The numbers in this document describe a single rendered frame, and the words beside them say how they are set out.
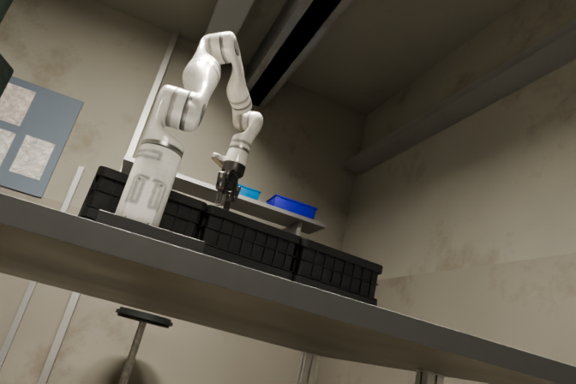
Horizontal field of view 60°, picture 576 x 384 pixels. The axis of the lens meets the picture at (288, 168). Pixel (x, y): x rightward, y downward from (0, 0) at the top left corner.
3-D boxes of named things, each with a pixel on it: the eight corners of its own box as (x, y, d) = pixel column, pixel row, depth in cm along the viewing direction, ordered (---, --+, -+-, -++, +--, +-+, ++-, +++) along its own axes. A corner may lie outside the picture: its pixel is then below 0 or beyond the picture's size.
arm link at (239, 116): (239, 119, 178) (229, 91, 168) (262, 121, 175) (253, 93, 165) (233, 134, 174) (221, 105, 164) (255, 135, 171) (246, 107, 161)
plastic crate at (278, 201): (303, 227, 405) (306, 213, 409) (315, 222, 383) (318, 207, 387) (262, 213, 395) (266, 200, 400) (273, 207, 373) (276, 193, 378)
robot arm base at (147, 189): (159, 229, 99) (184, 153, 105) (112, 215, 97) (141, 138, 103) (154, 237, 107) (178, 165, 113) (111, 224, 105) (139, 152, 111)
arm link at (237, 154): (220, 169, 172) (225, 153, 174) (249, 171, 168) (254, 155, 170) (209, 157, 164) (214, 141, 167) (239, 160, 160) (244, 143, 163)
